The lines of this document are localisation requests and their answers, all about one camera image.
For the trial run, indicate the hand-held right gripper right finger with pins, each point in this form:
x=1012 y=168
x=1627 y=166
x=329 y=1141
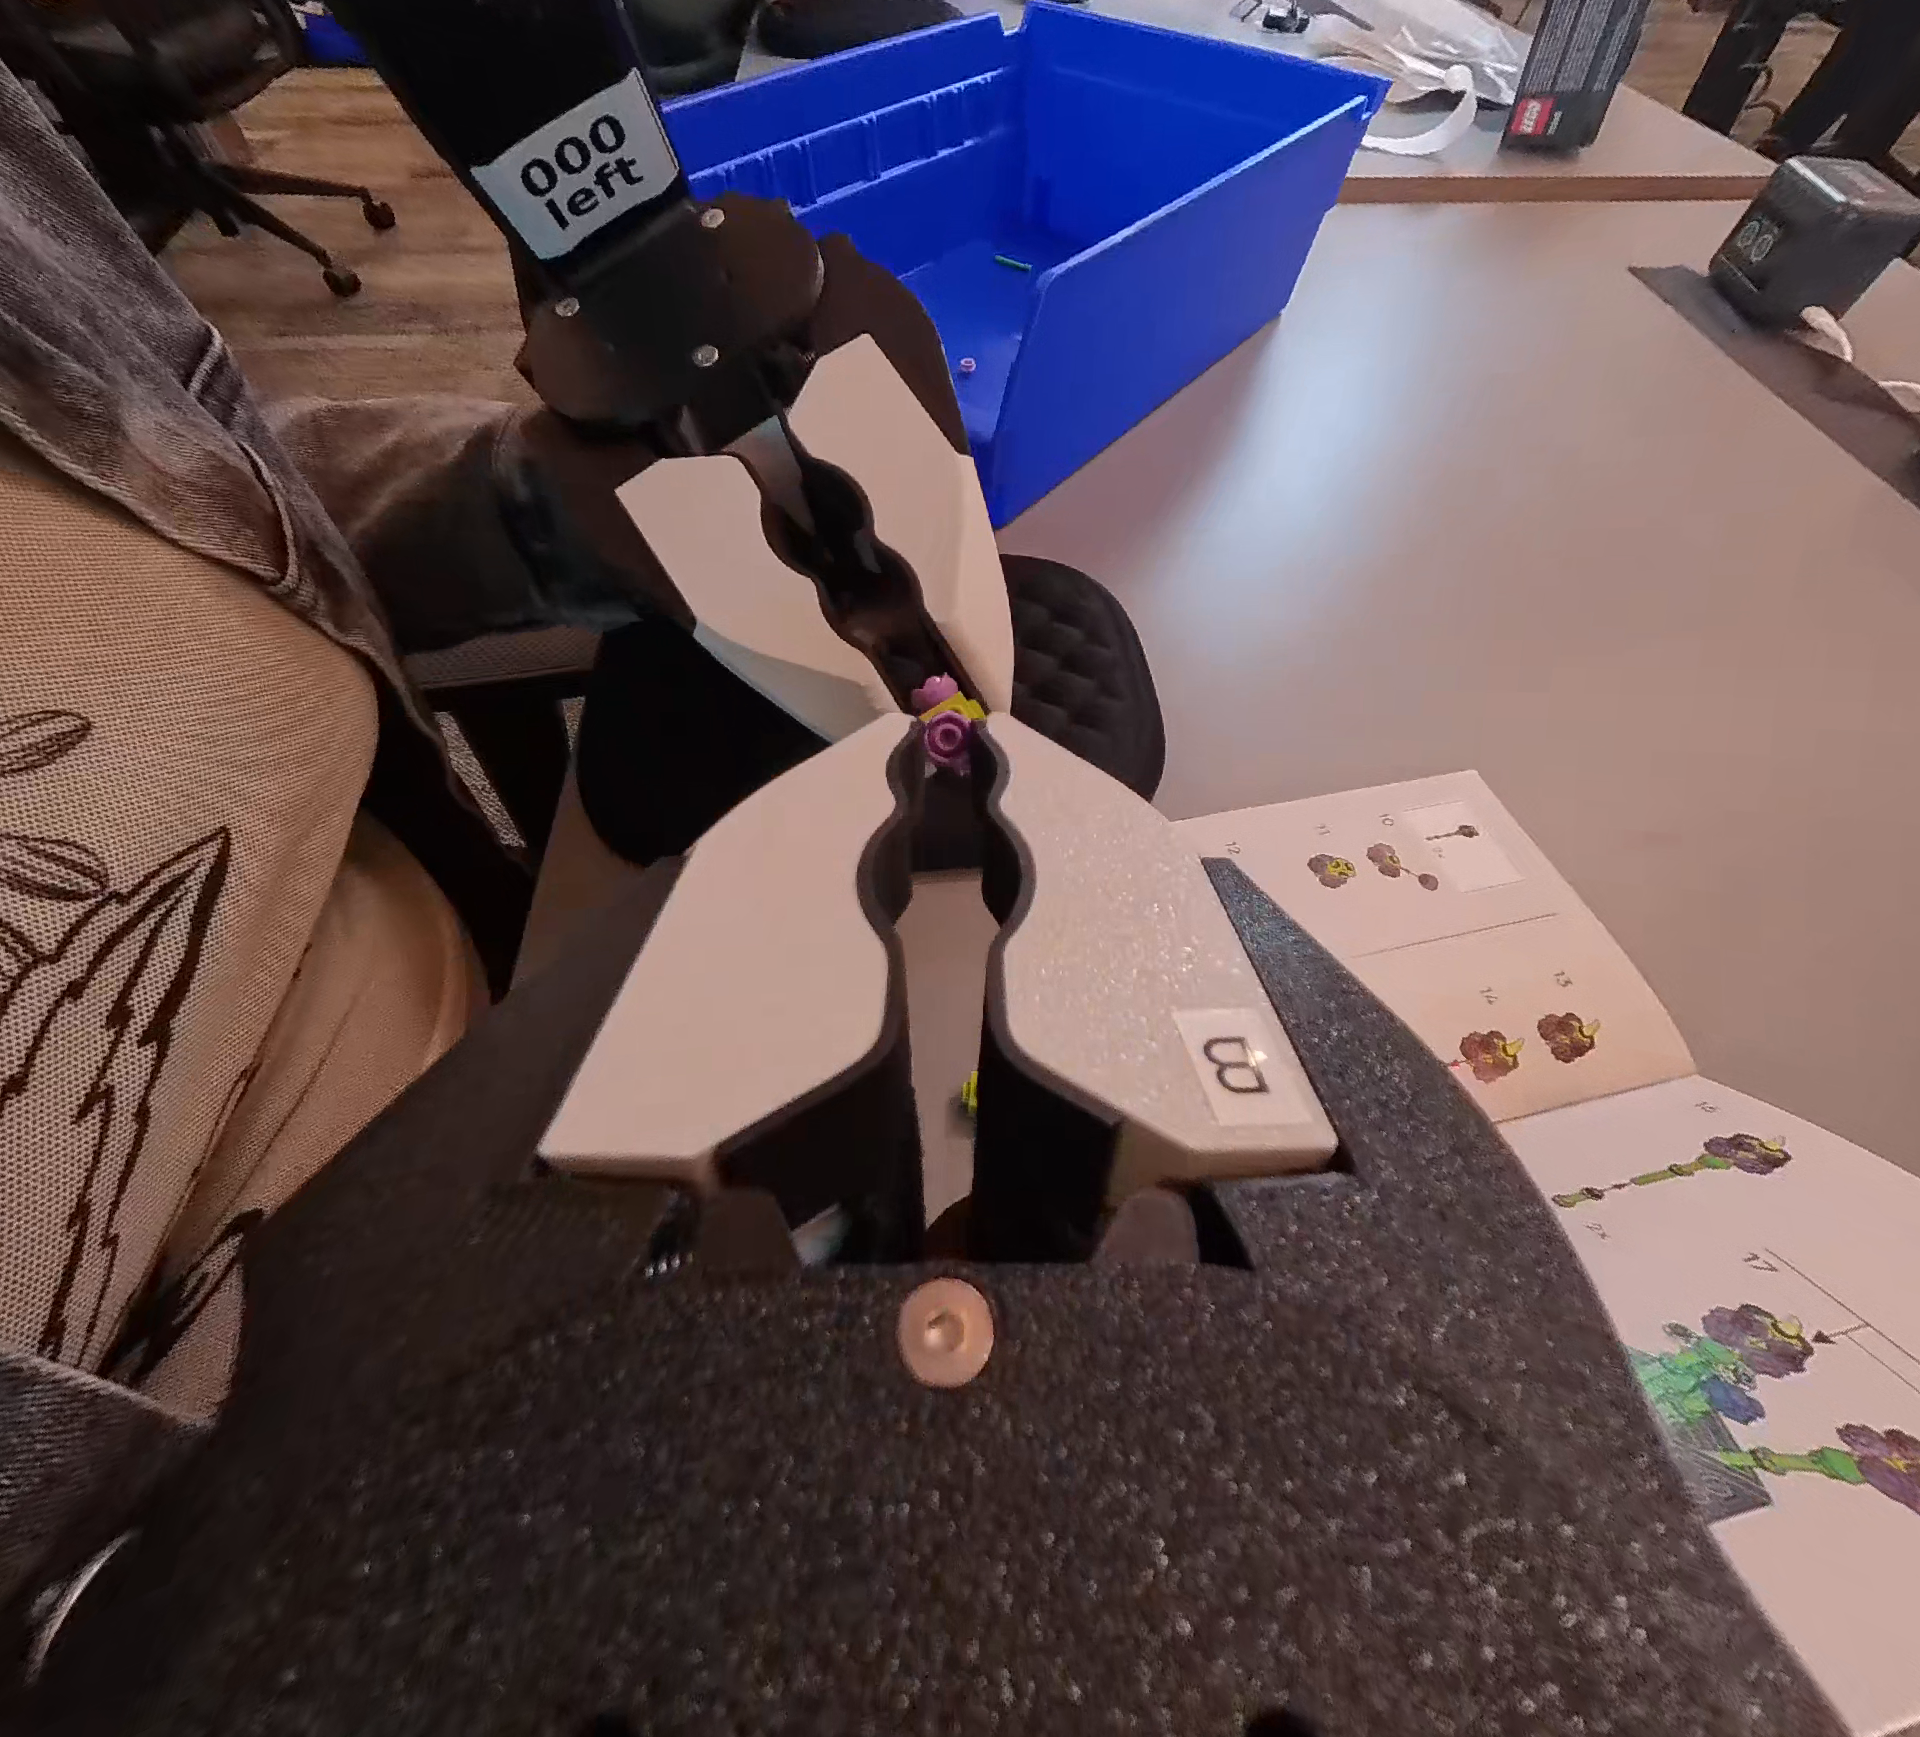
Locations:
x=1125 y=944

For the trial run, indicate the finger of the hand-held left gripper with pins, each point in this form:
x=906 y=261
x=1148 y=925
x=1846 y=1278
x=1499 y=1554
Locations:
x=914 y=478
x=751 y=614

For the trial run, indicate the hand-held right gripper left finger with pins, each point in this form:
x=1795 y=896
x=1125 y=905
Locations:
x=751 y=987

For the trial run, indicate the lime and purple brick piece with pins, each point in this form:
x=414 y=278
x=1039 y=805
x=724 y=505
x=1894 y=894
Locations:
x=961 y=705

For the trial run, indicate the purple flower brick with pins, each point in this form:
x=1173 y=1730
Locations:
x=946 y=743

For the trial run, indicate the grey desk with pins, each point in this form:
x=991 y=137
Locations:
x=1424 y=493

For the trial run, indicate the building instruction booklet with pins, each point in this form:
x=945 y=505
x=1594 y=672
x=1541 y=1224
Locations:
x=1501 y=957

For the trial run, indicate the blue plastic bin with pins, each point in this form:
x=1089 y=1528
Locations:
x=1185 y=207

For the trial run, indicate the printed shirt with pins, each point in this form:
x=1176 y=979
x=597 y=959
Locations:
x=194 y=868

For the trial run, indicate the white plastic bag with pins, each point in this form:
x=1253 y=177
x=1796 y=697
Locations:
x=1424 y=26

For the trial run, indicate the black cube device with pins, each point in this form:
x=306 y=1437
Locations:
x=1808 y=237

